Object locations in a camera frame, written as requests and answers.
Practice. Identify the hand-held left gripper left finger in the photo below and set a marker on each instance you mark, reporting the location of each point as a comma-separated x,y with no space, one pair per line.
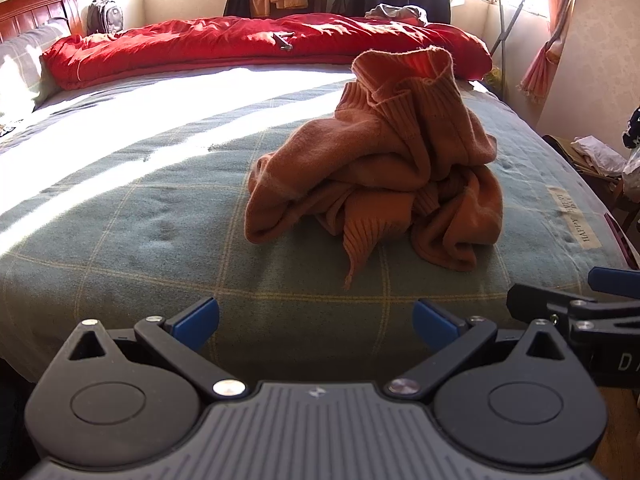
197,322

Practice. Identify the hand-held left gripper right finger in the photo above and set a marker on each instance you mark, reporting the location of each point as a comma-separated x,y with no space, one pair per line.
435,325

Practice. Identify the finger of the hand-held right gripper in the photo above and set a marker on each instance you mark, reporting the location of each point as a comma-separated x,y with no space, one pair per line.
530,300
612,280

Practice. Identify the orange knit sweater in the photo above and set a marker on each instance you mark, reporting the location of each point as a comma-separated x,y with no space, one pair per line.
390,160

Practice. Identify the metal clothes drying rack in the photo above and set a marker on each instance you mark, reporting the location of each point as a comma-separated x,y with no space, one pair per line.
502,35

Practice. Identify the dark wooden stool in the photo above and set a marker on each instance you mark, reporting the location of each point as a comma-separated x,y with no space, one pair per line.
600,185

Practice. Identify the clear plastic bag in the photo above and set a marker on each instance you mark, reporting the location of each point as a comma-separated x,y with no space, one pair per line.
634,167

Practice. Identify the white folded cloth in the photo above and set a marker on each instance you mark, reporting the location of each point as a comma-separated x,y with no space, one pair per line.
597,152

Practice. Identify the olive folded cloth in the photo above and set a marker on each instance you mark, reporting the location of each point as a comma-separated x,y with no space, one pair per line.
565,152

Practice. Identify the navy star-print cloth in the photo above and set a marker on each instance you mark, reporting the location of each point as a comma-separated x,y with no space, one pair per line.
634,127

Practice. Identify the yellow plastic bag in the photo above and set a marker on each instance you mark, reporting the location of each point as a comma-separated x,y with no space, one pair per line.
492,79

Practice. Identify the red quilt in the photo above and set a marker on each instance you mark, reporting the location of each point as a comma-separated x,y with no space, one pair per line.
200,45

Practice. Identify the grey-khaki crumpled garment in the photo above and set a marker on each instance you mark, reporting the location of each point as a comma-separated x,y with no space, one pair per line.
395,11

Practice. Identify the white pillow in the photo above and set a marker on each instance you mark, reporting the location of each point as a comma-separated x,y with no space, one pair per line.
20,60

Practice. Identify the grey backpack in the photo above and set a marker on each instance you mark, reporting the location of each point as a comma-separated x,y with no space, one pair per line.
105,15

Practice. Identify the wooden headboard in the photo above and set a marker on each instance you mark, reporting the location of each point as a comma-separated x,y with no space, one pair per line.
35,15

